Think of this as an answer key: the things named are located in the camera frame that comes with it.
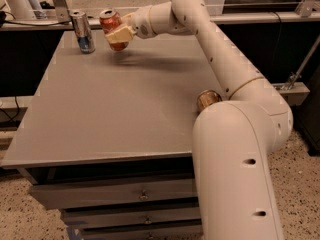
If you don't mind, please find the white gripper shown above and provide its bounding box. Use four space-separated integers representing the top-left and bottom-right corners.
105 6 154 44

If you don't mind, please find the red coke can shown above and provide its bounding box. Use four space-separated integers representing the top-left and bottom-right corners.
99 8 128 51

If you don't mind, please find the gold soda can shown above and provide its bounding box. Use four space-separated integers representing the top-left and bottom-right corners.
196 90 222 112

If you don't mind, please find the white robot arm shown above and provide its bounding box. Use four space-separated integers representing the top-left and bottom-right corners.
106 0 293 240

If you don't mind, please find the silver blue redbull can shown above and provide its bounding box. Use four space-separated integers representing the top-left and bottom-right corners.
70 10 95 54

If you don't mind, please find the grey drawer cabinet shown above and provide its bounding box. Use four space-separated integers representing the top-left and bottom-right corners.
0 25 234 240

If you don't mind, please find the top grey drawer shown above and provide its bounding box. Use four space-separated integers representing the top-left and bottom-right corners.
30 177 197 209

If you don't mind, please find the grey drawer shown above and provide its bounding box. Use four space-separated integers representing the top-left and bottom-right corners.
62 204 200 229
81 220 202 240
30 177 197 209

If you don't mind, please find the middle grey drawer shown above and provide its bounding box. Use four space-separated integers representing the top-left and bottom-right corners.
62 204 200 229

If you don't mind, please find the bottom grey drawer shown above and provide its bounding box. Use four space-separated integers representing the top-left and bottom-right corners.
81 220 202 240

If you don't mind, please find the black cable left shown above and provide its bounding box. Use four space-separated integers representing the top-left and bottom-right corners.
0 96 21 124

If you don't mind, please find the metal guard rail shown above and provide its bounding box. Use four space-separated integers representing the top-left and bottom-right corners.
1 11 320 31

